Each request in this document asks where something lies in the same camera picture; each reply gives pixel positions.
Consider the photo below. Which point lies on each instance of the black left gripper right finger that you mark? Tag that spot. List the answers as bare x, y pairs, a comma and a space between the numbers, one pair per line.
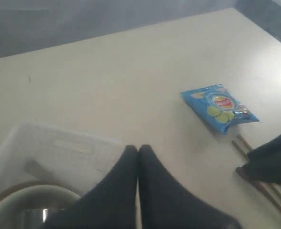
167, 204

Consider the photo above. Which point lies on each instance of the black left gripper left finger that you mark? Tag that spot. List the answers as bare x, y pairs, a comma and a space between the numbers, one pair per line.
110, 205

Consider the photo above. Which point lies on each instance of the white woven plastic basket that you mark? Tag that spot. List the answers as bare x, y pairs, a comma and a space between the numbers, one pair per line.
74, 160

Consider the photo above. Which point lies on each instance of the cream ceramic bowl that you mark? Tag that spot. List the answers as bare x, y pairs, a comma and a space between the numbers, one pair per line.
41, 196

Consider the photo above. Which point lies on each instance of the brown red plate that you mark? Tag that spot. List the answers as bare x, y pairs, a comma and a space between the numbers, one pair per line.
21, 186

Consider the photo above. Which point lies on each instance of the dark red wooden spoon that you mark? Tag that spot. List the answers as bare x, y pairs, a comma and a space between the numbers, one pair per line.
260, 188

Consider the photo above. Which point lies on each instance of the wooden chopstick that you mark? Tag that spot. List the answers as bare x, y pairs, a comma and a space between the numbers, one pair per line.
262, 176
273, 181

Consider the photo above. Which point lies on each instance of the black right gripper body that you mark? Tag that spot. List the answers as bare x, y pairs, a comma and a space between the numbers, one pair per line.
264, 162

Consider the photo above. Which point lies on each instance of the shiny steel cup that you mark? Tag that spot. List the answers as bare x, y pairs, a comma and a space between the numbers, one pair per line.
34, 218

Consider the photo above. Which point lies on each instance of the blue chips bag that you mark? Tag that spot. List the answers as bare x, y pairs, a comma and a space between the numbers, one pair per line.
218, 108

